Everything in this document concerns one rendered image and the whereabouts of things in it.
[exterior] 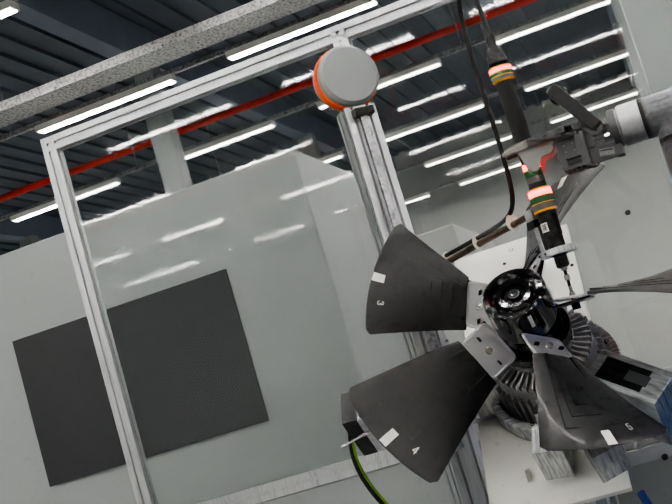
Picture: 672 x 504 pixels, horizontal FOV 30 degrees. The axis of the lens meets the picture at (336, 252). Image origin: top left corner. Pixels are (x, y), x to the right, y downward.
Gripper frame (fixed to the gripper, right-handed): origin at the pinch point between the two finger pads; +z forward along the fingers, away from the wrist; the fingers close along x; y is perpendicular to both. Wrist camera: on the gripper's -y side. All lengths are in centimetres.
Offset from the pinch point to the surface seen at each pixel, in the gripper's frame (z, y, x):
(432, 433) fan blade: 26, 46, -12
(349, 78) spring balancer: 39, -39, 54
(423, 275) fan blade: 23.9, 16.6, 6.0
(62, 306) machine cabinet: 198, -28, 173
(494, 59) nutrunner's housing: -2.5, -17.0, -2.0
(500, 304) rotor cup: 8.6, 26.9, -6.8
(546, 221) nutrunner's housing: -2.9, 14.6, -1.9
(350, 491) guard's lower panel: 72, 56, 68
